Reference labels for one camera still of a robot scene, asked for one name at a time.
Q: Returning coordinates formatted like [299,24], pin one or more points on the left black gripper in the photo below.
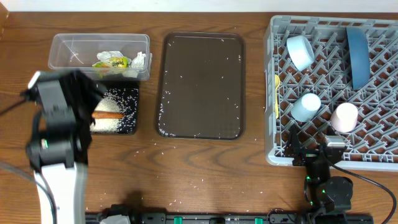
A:
[86,97]

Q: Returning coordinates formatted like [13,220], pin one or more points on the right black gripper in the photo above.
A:
[310,155]

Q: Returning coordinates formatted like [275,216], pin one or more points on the orange carrot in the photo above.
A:
[107,115]

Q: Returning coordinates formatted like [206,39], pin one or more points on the light blue plastic cup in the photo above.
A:
[306,107]

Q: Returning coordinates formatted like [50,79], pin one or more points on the pink plastic cup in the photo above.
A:
[344,117]

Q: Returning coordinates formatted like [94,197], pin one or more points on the yellow green snack wrapper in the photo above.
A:
[112,66]

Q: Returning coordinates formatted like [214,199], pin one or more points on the yellow plastic spoon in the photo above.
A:
[276,106]

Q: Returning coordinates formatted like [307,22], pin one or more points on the white tissue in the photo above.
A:
[136,64]

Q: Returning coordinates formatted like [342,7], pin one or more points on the light blue rice bowl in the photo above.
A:
[300,51]

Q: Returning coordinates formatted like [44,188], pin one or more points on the dark blue plate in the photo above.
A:
[359,57]

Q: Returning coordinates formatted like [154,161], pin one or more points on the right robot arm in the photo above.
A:
[330,196]

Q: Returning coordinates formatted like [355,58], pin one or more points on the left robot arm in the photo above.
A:
[61,190]

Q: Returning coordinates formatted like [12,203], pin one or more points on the clear plastic waste bin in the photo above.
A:
[79,51]

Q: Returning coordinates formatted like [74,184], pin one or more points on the grey dishwasher rack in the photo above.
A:
[372,144]

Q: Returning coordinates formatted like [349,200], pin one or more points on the pile of white rice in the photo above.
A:
[110,123]

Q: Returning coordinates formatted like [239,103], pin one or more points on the black rectangular tray bin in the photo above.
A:
[127,105]

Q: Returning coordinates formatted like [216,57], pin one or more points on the dark brown serving tray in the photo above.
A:
[202,86]

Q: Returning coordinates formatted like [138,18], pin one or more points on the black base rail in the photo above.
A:
[122,214]

